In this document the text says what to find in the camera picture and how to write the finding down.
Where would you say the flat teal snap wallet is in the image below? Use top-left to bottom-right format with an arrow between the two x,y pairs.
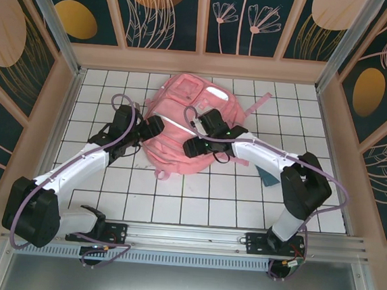
256,166 -> 282,188

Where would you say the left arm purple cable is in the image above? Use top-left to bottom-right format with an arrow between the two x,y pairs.
7,84 -> 148,272

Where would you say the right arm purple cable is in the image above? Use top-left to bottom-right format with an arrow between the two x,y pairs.
170,105 -> 358,288

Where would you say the grey metal sheet panel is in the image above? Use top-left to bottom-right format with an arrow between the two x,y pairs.
0,233 -> 387,290

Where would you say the aluminium corner post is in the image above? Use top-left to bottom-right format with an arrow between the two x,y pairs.
9,0 -> 94,78
315,0 -> 387,99

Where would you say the aluminium mounting rail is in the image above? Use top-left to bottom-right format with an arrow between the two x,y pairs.
0,205 -> 372,270

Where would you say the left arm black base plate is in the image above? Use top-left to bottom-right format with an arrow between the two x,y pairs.
65,218 -> 130,247

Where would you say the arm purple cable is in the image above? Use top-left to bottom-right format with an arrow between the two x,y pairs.
170,105 -> 358,288
7,84 -> 148,272

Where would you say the pink student backpack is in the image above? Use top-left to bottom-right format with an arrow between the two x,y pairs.
137,68 -> 275,190

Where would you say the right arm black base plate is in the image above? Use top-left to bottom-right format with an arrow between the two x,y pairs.
244,231 -> 308,261

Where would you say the grey slotted cable duct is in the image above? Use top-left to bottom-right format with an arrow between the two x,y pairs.
13,237 -> 271,276

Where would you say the aluminium side rail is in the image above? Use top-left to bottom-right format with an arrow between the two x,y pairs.
21,65 -> 88,219

